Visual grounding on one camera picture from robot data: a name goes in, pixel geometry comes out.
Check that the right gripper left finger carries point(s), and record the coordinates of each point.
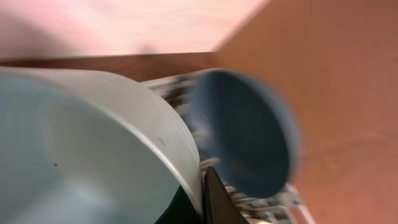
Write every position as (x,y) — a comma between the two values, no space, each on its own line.
(180,210)

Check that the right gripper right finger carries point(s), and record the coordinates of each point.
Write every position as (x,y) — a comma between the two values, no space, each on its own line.
(219,207)

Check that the dark blue plate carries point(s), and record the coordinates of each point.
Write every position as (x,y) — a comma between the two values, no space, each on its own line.
(247,126)

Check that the light blue small bowl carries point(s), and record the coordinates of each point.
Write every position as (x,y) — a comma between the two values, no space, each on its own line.
(83,146)

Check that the grey dishwasher rack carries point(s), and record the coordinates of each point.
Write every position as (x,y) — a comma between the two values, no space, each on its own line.
(283,207)

